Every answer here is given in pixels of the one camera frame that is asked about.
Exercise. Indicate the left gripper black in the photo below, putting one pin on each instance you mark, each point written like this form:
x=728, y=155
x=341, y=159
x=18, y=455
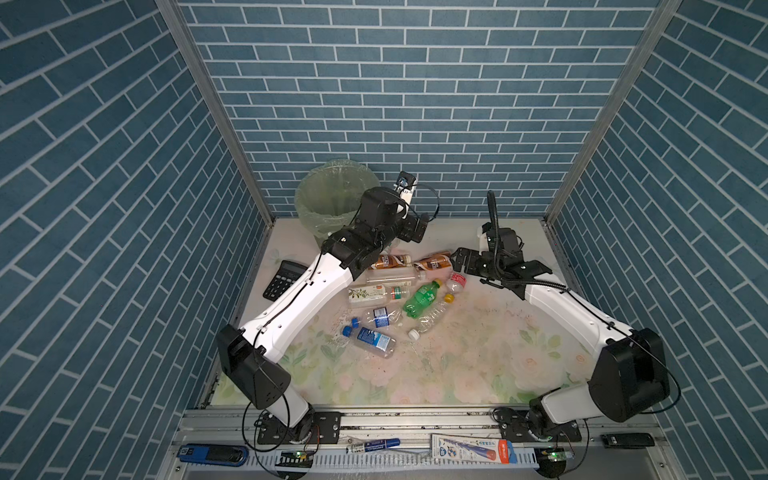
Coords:
x=407, y=233

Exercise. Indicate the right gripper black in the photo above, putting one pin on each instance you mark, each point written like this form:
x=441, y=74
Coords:
x=470, y=264

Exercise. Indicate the red label bottle yellow cap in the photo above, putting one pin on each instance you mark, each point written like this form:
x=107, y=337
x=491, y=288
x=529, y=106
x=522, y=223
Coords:
x=454, y=285

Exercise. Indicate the brown coffee bottle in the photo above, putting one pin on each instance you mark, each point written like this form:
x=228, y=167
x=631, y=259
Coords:
x=434, y=262
x=390, y=261

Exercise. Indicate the clear crushed bottle white cap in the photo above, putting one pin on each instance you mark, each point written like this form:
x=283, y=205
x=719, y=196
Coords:
x=429, y=319

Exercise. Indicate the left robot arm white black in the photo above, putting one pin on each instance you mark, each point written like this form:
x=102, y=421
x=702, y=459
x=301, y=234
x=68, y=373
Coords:
x=250, y=354

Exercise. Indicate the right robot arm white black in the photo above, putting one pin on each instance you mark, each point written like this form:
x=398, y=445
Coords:
x=630, y=374

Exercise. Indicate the mesh bin with green bag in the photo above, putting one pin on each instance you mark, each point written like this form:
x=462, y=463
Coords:
x=328, y=197

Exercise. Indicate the clear frosted bottle white cap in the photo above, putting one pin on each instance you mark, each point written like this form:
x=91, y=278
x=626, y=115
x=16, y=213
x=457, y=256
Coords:
x=395, y=276

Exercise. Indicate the white tea bottle green label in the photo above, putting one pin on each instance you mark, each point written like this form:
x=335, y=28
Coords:
x=376, y=295

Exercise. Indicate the green soda bottle yellow cap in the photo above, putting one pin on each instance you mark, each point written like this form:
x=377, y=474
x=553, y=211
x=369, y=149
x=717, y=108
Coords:
x=423, y=297

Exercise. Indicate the small crushed bottle blue label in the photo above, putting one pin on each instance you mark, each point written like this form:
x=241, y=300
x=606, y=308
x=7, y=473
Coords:
x=381, y=317

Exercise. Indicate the black calculator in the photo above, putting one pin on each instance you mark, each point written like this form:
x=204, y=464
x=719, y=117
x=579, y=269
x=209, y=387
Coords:
x=287, y=274

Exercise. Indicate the blue cap bottle blue label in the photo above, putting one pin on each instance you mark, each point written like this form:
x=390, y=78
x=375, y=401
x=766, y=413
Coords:
x=372, y=341

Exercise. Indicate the white red toothpaste box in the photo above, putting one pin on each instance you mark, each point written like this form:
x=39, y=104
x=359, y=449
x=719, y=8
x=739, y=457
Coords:
x=470, y=449

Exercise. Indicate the blue marker pen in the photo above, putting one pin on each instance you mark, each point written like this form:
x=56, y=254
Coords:
x=373, y=445

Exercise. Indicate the black remote right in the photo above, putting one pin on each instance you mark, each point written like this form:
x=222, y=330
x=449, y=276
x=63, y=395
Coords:
x=627, y=440

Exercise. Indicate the blue black handheld device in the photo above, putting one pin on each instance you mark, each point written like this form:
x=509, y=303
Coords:
x=213, y=455

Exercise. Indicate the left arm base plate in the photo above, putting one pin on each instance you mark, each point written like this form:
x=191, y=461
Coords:
x=323, y=428

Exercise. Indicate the white slotted cable duct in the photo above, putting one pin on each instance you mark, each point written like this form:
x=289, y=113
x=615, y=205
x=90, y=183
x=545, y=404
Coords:
x=337, y=461

